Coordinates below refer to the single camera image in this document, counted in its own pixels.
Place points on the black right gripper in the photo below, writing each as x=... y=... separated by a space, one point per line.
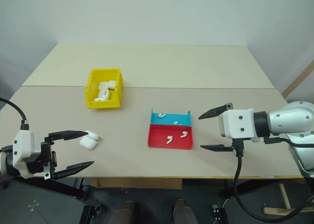
x=235 y=143

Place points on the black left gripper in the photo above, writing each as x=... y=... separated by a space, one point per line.
x=47 y=157

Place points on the white charging case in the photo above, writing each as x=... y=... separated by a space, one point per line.
x=88 y=143
x=104 y=94
x=103 y=85

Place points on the yellow plastic bin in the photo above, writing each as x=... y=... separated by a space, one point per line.
x=104 y=105

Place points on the white earbud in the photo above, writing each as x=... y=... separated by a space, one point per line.
x=184 y=133
x=161 y=115
x=176 y=122
x=169 y=139

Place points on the blue plastic tray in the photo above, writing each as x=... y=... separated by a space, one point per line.
x=169 y=118

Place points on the red plastic tray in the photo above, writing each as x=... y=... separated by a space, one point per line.
x=159 y=140

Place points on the brown cardboard panel under table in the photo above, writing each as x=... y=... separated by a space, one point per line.
x=137 y=183

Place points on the dark rounded shape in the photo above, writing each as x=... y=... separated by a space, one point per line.
x=182 y=211

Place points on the slanted wooden bar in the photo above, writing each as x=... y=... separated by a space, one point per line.
x=298 y=79

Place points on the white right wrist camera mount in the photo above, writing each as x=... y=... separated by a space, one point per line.
x=236 y=123

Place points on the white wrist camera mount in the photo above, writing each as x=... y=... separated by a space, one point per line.
x=236 y=123
x=24 y=145

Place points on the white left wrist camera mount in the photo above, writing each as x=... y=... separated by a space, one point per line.
x=24 y=145

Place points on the black metal bracket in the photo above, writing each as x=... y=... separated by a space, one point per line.
x=219 y=215
x=94 y=210

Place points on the wooden frame stand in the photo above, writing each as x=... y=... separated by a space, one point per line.
x=284 y=197

